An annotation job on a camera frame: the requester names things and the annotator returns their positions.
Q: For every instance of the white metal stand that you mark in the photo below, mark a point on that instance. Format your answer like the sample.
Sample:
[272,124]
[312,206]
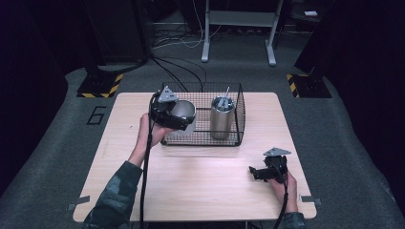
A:
[238,19]

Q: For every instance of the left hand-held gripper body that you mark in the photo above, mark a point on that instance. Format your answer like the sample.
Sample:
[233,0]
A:
[160,109]

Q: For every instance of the black cabinet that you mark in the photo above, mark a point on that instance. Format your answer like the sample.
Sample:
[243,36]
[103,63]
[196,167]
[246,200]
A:
[121,31]

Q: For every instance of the person's left hand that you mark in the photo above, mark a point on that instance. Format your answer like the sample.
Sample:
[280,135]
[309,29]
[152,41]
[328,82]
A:
[156,133]

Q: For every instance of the small white box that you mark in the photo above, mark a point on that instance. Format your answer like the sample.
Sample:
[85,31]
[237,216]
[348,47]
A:
[310,13]

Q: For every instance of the person's right hand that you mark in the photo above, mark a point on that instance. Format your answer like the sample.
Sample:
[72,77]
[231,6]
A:
[285,191]

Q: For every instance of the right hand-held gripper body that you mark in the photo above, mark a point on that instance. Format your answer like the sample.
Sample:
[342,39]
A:
[277,167]

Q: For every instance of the grey tape strip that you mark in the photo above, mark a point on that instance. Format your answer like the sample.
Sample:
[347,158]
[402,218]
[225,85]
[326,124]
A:
[79,202]
[310,199]

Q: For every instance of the black base with hazard stripes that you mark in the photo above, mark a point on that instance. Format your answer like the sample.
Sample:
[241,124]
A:
[100,86]
[310,86]

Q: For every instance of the steel tumbler with lid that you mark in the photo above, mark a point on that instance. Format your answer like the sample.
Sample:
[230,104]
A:
[221,120]

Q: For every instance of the metal straw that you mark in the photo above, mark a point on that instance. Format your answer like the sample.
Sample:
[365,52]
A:
[226,93]

